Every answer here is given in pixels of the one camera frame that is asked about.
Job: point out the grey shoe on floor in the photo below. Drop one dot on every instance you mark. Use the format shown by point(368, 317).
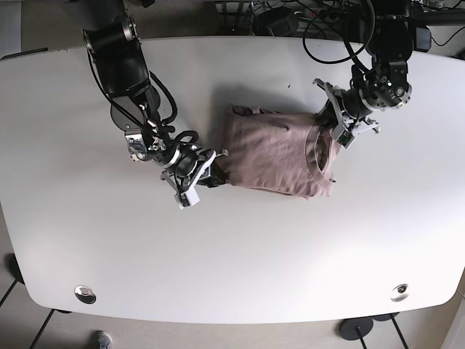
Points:
point(104, 340)

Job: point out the left silver table grommet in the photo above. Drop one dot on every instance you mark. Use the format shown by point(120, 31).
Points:
point(85, 294)

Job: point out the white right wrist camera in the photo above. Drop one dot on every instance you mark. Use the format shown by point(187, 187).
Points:
point(189, 199)

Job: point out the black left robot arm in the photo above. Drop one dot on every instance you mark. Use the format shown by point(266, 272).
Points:
point(387, 39)

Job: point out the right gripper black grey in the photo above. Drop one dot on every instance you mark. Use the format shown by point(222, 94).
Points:
point(195, 168)

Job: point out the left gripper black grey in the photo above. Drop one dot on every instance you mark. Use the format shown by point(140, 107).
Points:
point(344, 110)

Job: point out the right silver table grommet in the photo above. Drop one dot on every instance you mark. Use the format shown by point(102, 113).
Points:
point(400, 293)

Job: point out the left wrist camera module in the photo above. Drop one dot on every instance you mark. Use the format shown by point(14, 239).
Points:
point(345, 139)

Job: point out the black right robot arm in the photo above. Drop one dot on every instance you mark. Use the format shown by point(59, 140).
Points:
point(140, 104)

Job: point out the silver table grommet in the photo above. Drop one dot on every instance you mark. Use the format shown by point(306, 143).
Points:
point(85, 294)
point(400, 293)

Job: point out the pink mauve T-shirt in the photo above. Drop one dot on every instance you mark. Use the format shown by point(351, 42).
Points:
point(285, 153)

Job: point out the black round stand base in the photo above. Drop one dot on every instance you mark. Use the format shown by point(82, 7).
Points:
point(352, 329)

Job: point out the black box under table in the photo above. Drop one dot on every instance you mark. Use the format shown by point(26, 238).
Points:
point(280, 21)

